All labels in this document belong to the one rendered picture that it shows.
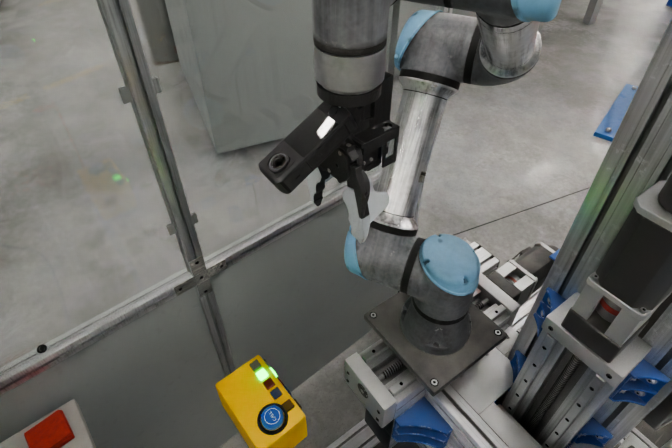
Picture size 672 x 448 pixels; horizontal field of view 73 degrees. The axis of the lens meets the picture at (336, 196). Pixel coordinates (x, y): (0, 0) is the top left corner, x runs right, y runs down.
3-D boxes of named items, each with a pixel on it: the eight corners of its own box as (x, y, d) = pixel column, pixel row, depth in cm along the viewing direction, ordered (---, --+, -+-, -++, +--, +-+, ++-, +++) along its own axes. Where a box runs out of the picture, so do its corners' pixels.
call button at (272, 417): (257, 418, 83) (256, 414, 82) (275, 404, 85) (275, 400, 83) (269, 436, 80) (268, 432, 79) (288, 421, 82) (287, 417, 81)
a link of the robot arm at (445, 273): (463, 331, 88) (477, 287, 79) (397, 305, 93) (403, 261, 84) (477, 285, 96) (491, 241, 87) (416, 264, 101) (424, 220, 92)
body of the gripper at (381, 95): (397, 166, 58) (407, 79, 50) (345, 195, 54) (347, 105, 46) (357, 140, 62) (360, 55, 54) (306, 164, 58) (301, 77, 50)
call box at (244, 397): (222, 408, 94) (213, 383, 87) (264, 378, 99) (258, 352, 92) (265, 475, 85) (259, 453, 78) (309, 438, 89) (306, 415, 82)
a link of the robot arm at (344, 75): (346, 65, 43) (295, 38, 48) (345, 107, 46) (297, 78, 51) (402, 43, 47) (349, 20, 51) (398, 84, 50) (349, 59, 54)
